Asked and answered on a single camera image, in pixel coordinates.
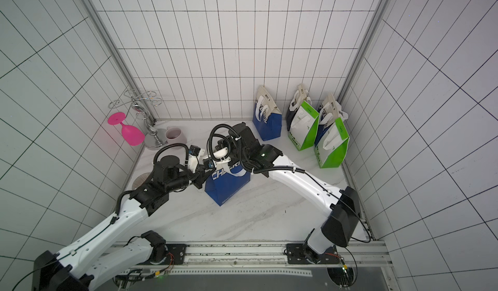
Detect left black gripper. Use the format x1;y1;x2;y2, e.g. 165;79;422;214
167;164;217;192

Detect blue Cheerful bag front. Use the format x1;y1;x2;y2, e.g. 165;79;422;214
204;163;251;206

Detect blue cheerful bag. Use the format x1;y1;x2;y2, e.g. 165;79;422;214
204;163;251;206
252;86;282;141

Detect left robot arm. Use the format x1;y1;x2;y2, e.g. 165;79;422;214
31;156;216;290

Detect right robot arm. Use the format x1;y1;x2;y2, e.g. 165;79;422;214
206;122;361;255

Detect green white bag left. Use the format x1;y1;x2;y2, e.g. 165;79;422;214
289;101;319;151

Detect green white bag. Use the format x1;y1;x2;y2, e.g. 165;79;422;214
315;117;350;169
289;101;319;151

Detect dark bag behind left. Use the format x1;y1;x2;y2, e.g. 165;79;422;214
285;84;312;131

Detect green white bag right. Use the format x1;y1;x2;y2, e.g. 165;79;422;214
315;117;350;169

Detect dark blue bag behind right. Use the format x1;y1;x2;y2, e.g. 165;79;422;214
315;93;348;146

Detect mauve ceramic mug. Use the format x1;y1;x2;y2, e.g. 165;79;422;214
165;127;187;144

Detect chrome glass holder stand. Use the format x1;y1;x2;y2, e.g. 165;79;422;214
108;89;167;150

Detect round drain cover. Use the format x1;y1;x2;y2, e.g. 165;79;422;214
131;172;153;191

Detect pink plastic wine glass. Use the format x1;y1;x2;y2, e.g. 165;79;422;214
108;112;145;147

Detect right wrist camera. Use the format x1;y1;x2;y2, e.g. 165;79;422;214
213;147;230;163

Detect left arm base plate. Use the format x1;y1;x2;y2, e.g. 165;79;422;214
145;244;187;266

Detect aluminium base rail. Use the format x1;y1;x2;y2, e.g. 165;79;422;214
83;241;392;269

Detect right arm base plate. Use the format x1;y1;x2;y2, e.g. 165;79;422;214
284;243;340;265

